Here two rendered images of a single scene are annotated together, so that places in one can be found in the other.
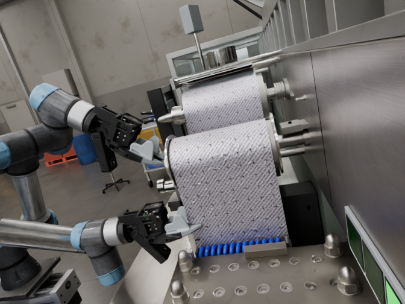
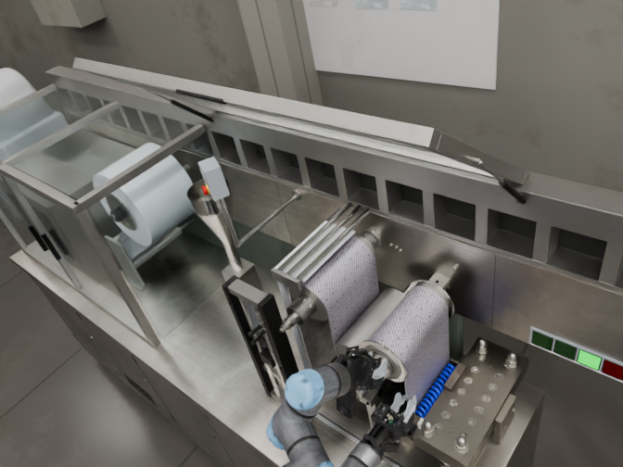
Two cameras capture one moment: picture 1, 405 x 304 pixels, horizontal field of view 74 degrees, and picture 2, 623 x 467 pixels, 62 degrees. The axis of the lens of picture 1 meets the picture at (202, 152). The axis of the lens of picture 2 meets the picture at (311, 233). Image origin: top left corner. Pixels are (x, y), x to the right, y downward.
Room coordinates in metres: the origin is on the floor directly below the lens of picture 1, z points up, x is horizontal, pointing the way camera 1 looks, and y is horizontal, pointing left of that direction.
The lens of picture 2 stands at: (0.29, 0.83, 2.40)
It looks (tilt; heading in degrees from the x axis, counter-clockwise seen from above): 39 degrees down; 304
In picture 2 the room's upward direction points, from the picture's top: 13 degrees counter-clockwise
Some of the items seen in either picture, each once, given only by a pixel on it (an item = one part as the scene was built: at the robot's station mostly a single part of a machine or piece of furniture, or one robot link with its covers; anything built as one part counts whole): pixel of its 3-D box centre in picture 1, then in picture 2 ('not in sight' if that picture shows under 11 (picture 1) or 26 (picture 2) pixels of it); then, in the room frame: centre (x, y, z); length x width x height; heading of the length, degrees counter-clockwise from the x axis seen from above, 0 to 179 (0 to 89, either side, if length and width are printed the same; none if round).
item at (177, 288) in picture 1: (178, 290); (461, 442); (0.46, 0.12, 1.05); 0.04 x 0.04 x 0.04
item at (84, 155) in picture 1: (84, 148); not in sight; (7.09, 2.96, 0.39); 0.51 x 0.51 x 0.78
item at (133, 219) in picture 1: (144, 224); (382, 432); (0.64, 0.20, 1.12); 0.12 x 0.08 x 0.09; 76
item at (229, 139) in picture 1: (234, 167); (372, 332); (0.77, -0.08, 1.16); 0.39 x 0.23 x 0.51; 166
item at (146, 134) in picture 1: (146, 137); not in sight; (7.33, 1.36, 0.19); 1.09 x 0.72 x 0.38; 82
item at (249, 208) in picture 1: (233, 213); (428, 369); (0.59, -0.03, 1.11); 0.23 x 0.01 x 0.18; 76
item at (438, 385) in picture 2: (241, 248); (436, 389); (0.57, -0.03, 1.03); 0.21 x 0.04 x 0.03; 76
